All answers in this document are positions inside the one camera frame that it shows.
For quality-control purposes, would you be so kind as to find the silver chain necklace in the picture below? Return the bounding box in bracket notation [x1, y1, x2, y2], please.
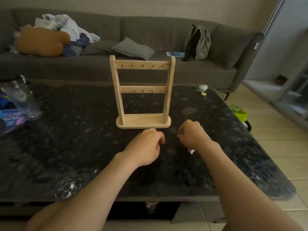
[177, 133, 196, 156]

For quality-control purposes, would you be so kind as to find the white crumpled garment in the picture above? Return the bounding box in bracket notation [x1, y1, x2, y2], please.
[35, 13, 100, 42]

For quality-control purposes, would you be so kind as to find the dark shoe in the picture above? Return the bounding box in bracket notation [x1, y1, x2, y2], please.
[275, 75, 288, 86]

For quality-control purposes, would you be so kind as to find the wooden jewelry stand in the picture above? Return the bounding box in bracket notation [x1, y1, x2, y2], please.
[109, 55, 176, 130]

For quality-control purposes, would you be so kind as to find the blue crumpled garment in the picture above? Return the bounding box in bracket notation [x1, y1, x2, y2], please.
[63, 33, 91, 57]

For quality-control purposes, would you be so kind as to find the pink item under table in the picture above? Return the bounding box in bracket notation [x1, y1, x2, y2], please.
[145, 201, 159, 212]

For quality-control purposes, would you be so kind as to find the person's left forearm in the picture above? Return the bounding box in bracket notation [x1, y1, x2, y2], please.
[25, 152, 139, 231]

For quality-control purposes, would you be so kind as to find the clear plastic tumbler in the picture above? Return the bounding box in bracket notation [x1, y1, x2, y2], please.
[1, 78, 41, 120]

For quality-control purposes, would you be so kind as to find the brown plush toy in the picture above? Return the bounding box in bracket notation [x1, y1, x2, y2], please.
[15, 24, 71, 57]

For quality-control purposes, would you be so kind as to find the grey fabric sofa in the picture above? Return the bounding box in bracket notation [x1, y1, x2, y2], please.
[0, 8, 264, 94]

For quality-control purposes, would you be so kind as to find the person's left hand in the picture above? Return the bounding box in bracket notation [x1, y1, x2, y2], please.
[117, 128, 166, 167]

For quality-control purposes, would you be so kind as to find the green bag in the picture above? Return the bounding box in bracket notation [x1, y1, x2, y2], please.
[230, 104, 248, 123]

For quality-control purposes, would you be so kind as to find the grey flat cushion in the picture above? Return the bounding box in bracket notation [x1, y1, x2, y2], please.
[81, 40, 121, 56]

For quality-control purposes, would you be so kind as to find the person's right forearm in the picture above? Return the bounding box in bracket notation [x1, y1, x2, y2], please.
[197, 141, 305, 231]

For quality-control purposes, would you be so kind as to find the person's right hand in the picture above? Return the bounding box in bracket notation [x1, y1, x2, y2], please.
[178, 119, 221, 154]

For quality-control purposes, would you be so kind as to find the sliding glass door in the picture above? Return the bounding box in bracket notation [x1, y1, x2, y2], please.
[242, 0, 308, 129]

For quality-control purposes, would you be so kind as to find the blue printed packet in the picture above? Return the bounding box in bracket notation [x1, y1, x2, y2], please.
[0, 95, 28, 136]

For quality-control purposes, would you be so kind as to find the checkered pillow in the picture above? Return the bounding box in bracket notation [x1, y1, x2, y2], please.
[112, 37, 156, 61]

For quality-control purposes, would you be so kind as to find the grey backpack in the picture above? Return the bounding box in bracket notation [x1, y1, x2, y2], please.
[182, 24, 211, 62]

